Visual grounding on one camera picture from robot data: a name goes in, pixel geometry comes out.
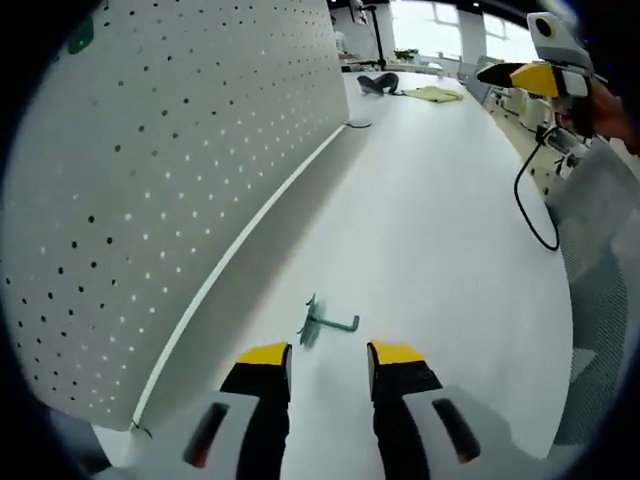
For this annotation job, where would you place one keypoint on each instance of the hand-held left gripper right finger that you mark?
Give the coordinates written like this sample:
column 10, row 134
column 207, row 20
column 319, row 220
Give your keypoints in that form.
column 395, row 400

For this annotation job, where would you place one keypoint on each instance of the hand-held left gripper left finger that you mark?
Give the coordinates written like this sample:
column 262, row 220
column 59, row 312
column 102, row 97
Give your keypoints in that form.
column 260, row 400

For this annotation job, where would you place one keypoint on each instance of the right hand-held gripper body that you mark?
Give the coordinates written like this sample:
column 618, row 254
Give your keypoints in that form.
column 557, row 37

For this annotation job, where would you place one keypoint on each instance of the green hook assembly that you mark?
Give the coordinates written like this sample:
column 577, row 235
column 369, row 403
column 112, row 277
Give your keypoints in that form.
column 81, row 37
column 314, row 322

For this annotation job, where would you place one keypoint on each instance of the white perforated mounting plate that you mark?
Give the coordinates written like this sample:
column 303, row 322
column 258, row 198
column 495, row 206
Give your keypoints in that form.
column 150, row 175

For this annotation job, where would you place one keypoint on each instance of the round white plate base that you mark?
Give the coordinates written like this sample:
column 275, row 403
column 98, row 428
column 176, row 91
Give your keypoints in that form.
column 359, row 123

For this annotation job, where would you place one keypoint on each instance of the person's right hand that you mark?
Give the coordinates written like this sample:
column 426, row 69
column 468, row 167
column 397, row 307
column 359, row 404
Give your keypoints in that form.
column 607, row 117

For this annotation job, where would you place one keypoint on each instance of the yellow-green cloth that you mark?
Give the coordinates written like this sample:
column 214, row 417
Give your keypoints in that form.
column 434, row 94

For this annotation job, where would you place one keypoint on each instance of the green potted plant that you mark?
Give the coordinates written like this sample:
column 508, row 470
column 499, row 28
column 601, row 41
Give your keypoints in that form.
column 406, row 54

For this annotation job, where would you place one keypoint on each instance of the dark grey cloth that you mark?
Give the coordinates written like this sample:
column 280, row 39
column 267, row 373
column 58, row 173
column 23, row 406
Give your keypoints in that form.
column 377, row 84

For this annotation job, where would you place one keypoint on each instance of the black tripod stand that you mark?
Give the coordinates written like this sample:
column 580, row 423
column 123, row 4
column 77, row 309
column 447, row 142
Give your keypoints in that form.
column 379, row 40

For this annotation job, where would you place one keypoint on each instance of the white mesh office chair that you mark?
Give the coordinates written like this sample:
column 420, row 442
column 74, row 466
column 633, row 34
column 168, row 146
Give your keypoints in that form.
column 600, row 260

